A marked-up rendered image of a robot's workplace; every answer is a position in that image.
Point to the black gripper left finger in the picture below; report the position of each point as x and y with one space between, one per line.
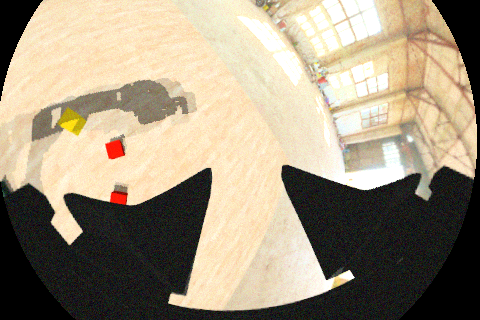
163 231

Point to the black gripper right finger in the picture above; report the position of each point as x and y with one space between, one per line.
338 218

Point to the yellow cube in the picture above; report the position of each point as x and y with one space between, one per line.
72 122

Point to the red cube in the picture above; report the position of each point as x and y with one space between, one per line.
119 197
115 149

